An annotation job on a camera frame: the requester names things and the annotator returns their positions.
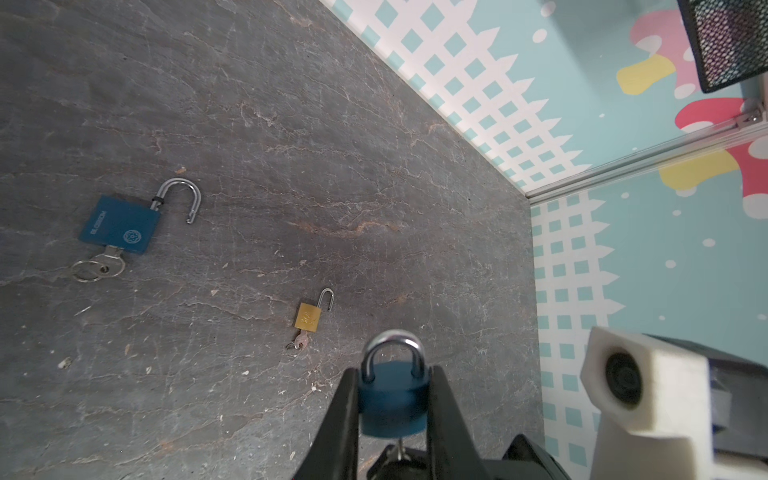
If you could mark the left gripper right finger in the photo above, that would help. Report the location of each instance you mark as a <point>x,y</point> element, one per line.
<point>450,448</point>

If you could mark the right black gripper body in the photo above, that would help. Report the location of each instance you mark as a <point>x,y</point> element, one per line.
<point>523,459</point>

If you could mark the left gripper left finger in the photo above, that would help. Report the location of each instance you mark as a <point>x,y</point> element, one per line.
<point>334,451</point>

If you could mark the small blue padlock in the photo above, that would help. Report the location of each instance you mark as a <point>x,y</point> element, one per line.
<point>393,395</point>

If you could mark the small brass padlock key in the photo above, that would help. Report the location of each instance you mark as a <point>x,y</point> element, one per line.
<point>300,341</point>

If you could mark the brass padlock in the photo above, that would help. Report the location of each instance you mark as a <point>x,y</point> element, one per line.
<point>308,315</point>

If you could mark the silver key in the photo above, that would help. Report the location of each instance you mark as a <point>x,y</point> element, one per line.
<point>108,264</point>

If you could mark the large blue padlock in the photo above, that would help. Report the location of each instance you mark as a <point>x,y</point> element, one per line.
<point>130,226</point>

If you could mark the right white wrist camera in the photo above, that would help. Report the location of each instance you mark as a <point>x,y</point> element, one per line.
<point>674,409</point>

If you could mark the black mesh wall basket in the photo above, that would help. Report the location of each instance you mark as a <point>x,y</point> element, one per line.
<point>728,39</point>

